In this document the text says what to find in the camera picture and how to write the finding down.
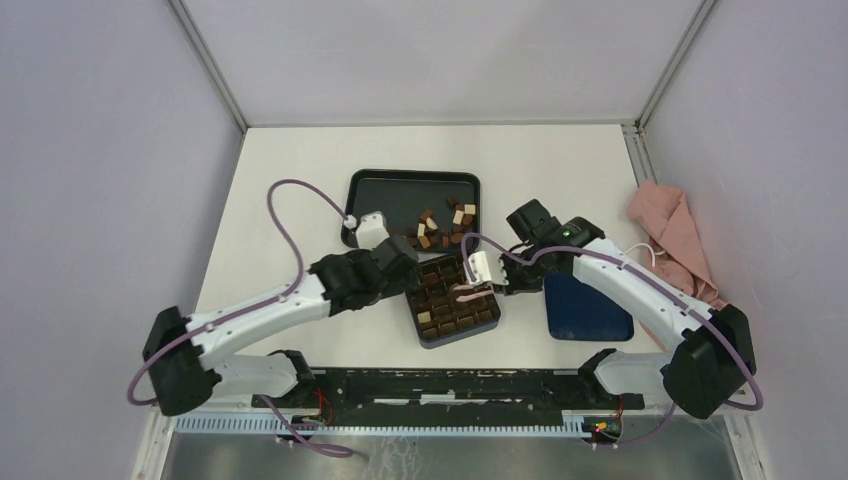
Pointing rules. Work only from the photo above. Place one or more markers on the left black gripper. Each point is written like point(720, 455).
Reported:
point(409, 281)

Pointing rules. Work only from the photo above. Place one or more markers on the blue box lid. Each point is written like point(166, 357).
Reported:
point(578, 312)

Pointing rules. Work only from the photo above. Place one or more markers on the pink tongs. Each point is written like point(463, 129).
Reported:
point(468, 293)

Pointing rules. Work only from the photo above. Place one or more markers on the blue chocolate box with insert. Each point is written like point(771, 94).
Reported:
point(437, 318)

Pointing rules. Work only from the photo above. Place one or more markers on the pink cloth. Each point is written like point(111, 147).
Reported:
point(677, 254)

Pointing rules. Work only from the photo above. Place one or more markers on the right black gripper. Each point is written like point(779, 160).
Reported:
point(513, 286)

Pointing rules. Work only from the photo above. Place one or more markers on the black chocolate tray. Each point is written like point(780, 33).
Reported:
point(432, 210)

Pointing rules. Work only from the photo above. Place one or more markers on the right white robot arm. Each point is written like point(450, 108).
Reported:
point(708, 359)

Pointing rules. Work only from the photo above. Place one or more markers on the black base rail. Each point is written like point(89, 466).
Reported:
point(355, 397)

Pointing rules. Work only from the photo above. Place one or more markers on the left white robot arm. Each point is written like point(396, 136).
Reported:
point(192, 359)

